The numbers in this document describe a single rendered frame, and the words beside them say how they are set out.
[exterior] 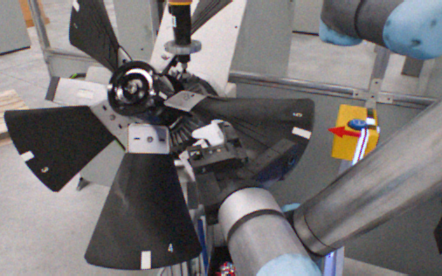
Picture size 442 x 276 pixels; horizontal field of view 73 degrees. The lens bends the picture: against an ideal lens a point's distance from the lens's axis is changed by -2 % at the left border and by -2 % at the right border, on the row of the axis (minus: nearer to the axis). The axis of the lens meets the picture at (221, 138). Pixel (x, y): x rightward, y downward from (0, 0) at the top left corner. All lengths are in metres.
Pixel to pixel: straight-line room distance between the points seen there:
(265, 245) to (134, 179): 0.38
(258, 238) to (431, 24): 0.30
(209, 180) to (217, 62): 0.54
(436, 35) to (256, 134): 0.30
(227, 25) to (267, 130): 0.46
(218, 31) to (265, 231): 0.71
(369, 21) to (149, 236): 0.53
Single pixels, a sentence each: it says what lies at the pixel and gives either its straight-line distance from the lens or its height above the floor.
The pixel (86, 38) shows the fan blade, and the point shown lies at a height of 1.27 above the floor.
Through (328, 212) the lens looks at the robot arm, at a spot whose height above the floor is 1.19.
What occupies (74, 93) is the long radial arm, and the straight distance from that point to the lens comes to 0.96.
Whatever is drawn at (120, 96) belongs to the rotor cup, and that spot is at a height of 1.21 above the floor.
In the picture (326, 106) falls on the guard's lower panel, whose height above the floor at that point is 0.90.
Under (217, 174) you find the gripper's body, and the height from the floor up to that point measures 1.19.
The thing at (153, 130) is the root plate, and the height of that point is 1.12.
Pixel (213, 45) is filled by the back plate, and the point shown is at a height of 1.22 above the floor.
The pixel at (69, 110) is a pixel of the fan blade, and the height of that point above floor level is 1.16.
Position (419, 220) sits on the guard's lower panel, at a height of 0.42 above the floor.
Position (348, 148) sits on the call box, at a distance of 0.85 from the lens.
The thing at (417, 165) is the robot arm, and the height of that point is 1.28.
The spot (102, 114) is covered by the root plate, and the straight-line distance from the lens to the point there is 0.73.
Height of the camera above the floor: 1.46
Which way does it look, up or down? 32 degrees down
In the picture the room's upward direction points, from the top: straight up
